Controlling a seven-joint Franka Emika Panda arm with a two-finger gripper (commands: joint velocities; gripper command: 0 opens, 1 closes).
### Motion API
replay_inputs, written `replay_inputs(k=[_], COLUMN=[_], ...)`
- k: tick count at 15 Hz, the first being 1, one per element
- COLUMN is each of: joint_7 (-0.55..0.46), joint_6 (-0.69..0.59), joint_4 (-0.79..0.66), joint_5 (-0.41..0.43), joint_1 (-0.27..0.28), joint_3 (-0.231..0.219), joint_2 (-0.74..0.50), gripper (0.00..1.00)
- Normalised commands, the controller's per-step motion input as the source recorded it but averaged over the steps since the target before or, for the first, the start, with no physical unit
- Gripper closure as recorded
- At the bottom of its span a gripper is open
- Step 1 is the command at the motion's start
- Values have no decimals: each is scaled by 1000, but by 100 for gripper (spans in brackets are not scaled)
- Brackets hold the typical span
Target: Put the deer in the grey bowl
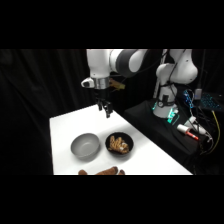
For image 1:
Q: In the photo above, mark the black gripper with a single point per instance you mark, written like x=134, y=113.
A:
x=102, y=96

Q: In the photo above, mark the brown deer plush toy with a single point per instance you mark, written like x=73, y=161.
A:
x=107, y=171

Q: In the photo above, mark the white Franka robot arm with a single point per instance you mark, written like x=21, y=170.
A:
x=100, y=65

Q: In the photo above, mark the grey bowl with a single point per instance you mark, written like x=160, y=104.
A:
x=85, y=145

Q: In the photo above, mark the black bowl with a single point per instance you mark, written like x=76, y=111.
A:
x=130, y=142

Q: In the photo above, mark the giraffe plush toy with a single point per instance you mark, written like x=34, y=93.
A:
x=118, y=144

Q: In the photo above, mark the black robot stand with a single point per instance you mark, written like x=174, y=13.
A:
x=150, y=128

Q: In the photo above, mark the black curtain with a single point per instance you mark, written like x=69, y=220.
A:
x=36, y=100

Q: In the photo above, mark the small green light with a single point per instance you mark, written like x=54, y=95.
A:
x=172, y=116

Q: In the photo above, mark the white cylinder with red tip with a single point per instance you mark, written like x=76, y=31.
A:
x=186, y=130

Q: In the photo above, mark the blue lit electronics box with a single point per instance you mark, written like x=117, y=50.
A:
x=188, y=99

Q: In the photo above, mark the yellowish wrist camera mount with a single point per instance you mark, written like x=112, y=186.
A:
x=118, y=85

